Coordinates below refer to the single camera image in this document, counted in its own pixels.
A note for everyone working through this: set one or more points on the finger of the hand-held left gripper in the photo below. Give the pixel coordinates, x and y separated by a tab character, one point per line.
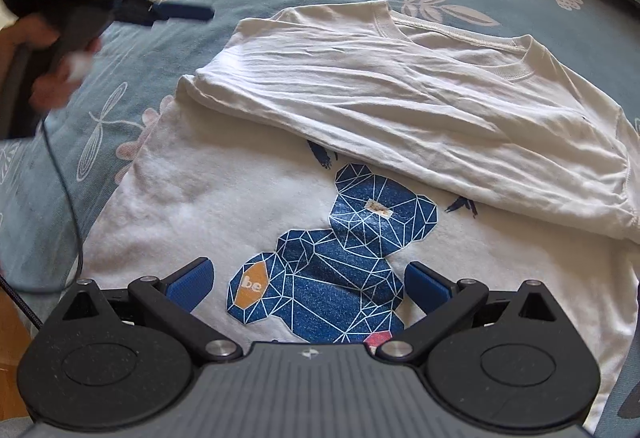
182	12

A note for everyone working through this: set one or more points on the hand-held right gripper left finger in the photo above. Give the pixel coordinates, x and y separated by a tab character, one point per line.
190	283

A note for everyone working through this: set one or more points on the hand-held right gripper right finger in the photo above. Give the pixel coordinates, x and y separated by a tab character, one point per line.
427	288

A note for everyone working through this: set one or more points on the white long-sleeve printed shirt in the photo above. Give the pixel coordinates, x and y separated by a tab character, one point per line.
400	108

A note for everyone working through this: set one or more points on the person's left hand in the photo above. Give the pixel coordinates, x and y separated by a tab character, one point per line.
55	78

